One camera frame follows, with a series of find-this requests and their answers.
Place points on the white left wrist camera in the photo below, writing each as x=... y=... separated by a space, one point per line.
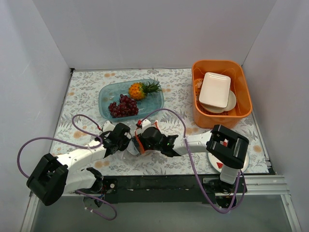
x=108 y=126

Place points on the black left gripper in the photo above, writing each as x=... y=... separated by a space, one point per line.
x=126 y=141

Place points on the watermelon pattern round plate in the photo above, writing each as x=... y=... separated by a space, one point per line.
x=217 y=164

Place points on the purple fake grape bunch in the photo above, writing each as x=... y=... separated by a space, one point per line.
x=118 y=110
x=127 y=106

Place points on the aluminium frame rail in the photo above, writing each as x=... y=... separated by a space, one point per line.
x=274 y=185

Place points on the white rectangular plate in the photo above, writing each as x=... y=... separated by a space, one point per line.
x=215 y=90

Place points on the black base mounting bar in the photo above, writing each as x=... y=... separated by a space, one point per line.
x=206 y=188

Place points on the fake pineapple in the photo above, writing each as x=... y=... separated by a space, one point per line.
x=140 y=90

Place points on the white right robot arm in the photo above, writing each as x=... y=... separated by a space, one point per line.
x=229 y=147

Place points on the orange plastic basket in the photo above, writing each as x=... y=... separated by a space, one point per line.
x=206 y=119

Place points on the teal transparent plastic tray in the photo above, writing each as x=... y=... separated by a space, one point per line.
x=111 y=93

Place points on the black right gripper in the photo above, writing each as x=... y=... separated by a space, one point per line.
x=141 y=141

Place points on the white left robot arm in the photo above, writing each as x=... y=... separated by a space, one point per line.
x=54 y=176

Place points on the cream round plate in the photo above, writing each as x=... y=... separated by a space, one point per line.
x=232 y=101

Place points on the clear zip top bag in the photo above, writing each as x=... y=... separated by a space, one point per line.
x=135 y=148

